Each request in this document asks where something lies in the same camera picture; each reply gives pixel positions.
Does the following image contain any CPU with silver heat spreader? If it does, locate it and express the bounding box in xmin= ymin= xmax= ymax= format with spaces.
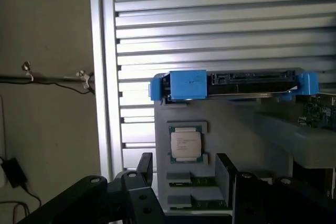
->
xmin=168 ymin=126 xmax=203 ymax=164

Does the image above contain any grey parts rack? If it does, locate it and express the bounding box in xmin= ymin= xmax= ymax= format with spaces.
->
xmin=153 ymin=67 xmax=336 ymax=212

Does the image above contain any green graphics card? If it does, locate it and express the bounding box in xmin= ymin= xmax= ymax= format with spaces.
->
xmin=298 ymin=94 xmax=336 ymax=130

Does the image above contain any hard disk in blue carrier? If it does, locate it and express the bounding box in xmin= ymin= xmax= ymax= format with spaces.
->
xmin=149 ymin=69 xmax=320 ymax=102

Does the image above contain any black power adapter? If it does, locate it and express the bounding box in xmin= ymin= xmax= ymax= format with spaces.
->
xmin=0 ymin=156 xmax=28 ymax=190

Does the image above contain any black wall cable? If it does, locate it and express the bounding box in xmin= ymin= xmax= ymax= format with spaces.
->
xmin=0 ymin=61 xmax=96 ymax=95

